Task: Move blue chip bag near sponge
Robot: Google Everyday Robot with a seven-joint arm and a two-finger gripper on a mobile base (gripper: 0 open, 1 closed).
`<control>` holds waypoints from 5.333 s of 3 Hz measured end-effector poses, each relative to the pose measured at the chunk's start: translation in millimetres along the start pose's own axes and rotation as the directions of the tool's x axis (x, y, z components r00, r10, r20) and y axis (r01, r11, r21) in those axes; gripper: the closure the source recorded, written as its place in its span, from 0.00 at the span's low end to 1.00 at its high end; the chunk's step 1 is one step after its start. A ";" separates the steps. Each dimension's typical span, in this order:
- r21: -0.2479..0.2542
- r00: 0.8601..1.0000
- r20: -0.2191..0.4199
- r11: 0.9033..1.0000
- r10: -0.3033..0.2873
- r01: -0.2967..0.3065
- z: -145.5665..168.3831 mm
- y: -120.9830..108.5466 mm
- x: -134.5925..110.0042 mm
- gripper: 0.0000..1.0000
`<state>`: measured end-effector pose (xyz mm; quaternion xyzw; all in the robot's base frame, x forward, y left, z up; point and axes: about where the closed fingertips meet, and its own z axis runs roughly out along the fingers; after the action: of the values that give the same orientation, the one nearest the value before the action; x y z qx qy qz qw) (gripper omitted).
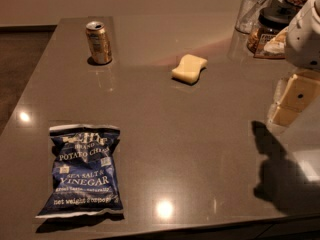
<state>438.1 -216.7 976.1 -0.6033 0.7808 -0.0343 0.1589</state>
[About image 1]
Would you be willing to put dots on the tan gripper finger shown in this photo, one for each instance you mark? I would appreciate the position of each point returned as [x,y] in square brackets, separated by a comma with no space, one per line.
[279,118]

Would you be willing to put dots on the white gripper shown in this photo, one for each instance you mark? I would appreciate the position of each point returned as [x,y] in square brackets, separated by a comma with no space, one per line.
[304,40]

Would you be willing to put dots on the blue potato chip bag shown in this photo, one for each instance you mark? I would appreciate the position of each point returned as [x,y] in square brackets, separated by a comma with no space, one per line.
[84,174]

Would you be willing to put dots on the yellow sponge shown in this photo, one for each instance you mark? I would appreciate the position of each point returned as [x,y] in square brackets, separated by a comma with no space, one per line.
[189,68]

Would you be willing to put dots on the snack jar with black lid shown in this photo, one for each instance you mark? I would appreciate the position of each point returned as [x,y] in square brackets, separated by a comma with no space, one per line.
[266,40]

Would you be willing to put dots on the clear glass container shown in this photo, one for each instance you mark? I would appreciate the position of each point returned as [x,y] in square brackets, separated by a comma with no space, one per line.
[248,14]

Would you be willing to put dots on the gold soda can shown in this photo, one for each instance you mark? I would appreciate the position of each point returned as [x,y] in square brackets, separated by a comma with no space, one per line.
[99,43]

